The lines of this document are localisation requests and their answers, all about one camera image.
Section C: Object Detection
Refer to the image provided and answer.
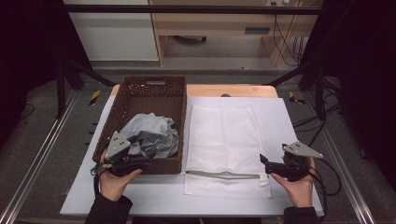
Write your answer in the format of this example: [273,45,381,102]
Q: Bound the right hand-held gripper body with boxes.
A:
[273,141,325,183]

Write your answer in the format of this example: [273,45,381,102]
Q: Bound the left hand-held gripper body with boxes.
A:
[91,130,138,177]

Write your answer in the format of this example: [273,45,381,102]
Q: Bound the grey garment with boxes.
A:
[120,112,180,159]

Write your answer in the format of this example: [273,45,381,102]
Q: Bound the white mesh laundry bag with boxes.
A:
[183,104,273,200]

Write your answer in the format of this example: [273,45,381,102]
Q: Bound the brown wicker basket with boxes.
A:
[92,75,188,175]

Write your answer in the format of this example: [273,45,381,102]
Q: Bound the person's right hand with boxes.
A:
[270,157,316,209]

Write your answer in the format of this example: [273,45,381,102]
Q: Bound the person's left hand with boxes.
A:
[98,150,144,203]

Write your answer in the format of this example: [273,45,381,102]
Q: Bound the white table cover board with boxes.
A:
[59,95,325,217]

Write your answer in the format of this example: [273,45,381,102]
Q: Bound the yellow black tape mark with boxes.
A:
[288,91,306,105]

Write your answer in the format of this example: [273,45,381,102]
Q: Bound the black metal stand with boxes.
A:
[266,60,328,121]
[55,57,117,119]

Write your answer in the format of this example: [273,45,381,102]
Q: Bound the white cabinet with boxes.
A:
[63,0,160,62]

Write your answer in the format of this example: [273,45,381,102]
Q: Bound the light wooden desk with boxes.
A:
[148,0,325,67]

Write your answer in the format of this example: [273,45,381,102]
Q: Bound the right hand-held gripper cable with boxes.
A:
[306,158,343,217]

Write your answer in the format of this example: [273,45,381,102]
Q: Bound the hand-held gripper cable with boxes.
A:
[306,158,343,217]
[90,163,106,200]

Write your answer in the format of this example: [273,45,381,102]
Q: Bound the left hand-held gripper cable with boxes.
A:
[90,163,106,200]

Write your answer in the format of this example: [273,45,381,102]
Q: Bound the black floor cables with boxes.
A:
[291,77,344,147]

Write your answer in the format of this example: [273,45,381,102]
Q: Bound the aluminium floor rail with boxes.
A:
[302,90,377,224]
[0,90,79,224]

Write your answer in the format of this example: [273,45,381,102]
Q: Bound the black cables under desk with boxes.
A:
[270,1,307,67]

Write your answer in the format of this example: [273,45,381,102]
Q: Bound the black horizontal frame bar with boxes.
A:
[62,4,325,16]

